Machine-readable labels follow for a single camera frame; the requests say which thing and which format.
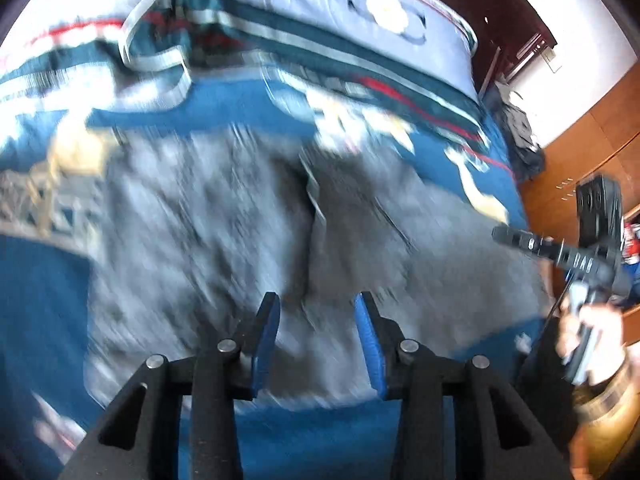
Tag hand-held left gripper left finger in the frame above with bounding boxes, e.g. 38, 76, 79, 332
59, 291, 282, 480

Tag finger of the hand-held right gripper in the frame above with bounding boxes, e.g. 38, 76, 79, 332
491, 225, 569, 267

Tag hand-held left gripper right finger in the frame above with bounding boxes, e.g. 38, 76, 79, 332
353, 291, 573, 480

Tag grey denim pants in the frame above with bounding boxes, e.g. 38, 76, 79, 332
85, 125, 551, 411

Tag person's right forearm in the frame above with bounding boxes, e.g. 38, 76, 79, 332
570, 345, 640, 480

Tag person's right hand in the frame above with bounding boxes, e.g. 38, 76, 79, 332
557, 304, 629, 384

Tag red and white item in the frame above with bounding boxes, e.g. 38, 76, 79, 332
622, 222, 640, 267

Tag brown wooden wardrobe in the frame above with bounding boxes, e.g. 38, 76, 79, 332
519, 60, 640, 311

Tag dark clothes pile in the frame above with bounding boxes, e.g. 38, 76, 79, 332
494, 80, 547, 182

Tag blue patterned plush blanket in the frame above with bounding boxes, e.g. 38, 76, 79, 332
0, 60, 548, 480

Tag dark wooden headboard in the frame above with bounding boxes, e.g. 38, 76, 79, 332
375, 0, 557, 101

